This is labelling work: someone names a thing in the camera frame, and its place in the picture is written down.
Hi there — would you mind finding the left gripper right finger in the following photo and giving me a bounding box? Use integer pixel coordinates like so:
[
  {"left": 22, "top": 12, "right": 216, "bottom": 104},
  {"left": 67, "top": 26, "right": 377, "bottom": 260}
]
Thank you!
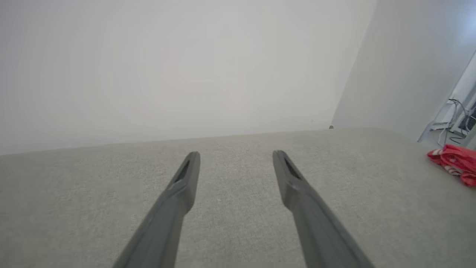
[{"left": 272, "top": 150, "right": 374, "bottom": 268}]

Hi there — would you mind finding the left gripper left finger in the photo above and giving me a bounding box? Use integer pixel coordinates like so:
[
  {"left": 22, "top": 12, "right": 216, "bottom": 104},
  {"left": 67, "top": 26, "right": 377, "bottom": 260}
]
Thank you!
[{"left": 113, "top": 151, "right": 201, "bottom": 268}]

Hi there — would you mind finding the red and white shirt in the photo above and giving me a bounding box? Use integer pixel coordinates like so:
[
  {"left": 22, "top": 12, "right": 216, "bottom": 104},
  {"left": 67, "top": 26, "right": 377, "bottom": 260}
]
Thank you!
[{"left": 427, "top": 144, "right": 476, "bottom": 187}]

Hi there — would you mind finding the white appliance with black vents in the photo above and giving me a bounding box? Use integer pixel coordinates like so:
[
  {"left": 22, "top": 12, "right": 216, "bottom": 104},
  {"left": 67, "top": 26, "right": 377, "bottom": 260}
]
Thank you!
[{"left": 417, "top": 50, "right": 476, "bottom": 149}]

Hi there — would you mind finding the thin black appliance cable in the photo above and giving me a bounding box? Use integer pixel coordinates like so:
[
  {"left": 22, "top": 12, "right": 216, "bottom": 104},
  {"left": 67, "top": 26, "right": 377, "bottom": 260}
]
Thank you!
[{"left": 438, "top": 98, "right": 470, "bottom": 146}]

